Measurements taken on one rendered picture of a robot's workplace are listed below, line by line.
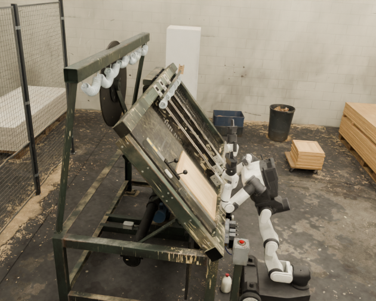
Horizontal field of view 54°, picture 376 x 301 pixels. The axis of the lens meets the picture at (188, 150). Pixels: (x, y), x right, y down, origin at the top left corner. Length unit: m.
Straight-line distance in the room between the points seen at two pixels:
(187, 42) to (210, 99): 2.04
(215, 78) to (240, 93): 0.64
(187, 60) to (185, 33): 0.45
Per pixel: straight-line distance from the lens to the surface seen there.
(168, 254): 3.06
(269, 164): 3.17
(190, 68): 6.72
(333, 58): 8.51
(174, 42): 6.67
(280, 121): 7.40
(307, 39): 8.29
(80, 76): 2.62
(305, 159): 6.27
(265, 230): 3.47
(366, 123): 7.14
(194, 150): 3.62
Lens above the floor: 2.74
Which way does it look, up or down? 24 degrees down
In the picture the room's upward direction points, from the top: 4 degrees clockwise
